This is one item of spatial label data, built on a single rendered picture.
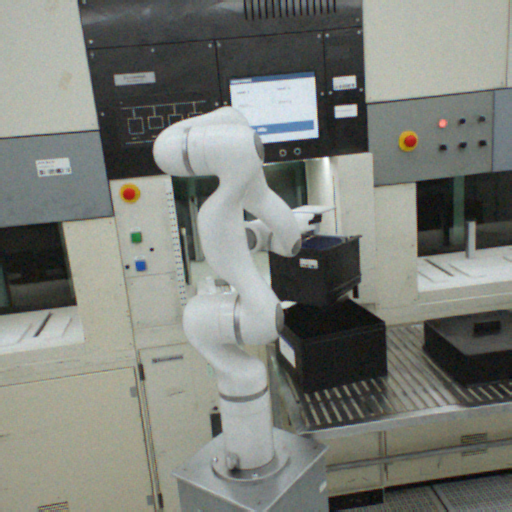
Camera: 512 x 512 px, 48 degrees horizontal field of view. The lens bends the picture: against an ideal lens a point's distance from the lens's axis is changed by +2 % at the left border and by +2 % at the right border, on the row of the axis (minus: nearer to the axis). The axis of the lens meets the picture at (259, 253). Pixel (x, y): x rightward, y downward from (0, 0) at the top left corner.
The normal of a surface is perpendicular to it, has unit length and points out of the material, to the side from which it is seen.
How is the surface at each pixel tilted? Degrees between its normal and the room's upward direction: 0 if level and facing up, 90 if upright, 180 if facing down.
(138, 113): 90
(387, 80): 90
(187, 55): 90
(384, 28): 90
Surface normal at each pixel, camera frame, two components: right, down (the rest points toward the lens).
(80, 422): 0.13, 0.24
